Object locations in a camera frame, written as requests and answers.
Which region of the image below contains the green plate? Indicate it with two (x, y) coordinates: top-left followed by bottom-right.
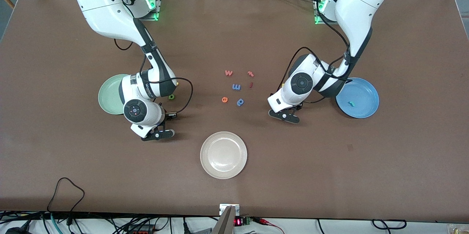
(98, 74), (129, 115)

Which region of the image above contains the blue plate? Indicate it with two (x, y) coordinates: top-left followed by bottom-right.
(335, 77), (380, 119)

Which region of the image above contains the white tag plate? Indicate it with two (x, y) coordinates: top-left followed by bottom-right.
(219, 204), (240, 216)

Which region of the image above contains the black power strip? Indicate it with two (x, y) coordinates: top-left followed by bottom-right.
(126, 226), (156, 234)

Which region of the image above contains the black left camera mount bracket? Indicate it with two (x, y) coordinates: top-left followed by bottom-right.
(269, 109), (300, 124)

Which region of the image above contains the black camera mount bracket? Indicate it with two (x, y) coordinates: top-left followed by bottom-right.
(269, 109), (300, 124)
(141, 124), (175, 142)

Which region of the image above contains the black right camera mount bracket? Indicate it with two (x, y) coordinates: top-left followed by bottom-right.
(141, 124), (175, 142)

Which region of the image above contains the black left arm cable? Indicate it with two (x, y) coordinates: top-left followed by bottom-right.
(280, 0), (354, 105)

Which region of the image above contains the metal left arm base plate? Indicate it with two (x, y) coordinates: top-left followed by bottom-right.
(313, 0), (339, 26)

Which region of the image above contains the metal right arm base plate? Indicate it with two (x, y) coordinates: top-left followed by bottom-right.
(141, 0), (163, 21)

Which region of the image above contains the red wire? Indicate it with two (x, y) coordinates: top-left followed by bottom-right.
(253, 218), (285, 234)

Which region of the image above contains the thin black cable loop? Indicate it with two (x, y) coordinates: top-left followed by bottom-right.
(47, 177), (85, 224)

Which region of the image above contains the grey metal camera bracket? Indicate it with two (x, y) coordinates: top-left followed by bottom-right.
(212, 206), (236, 234)

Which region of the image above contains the black cable flat loop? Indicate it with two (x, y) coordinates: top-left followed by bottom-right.
(372, 219), (407, 229)

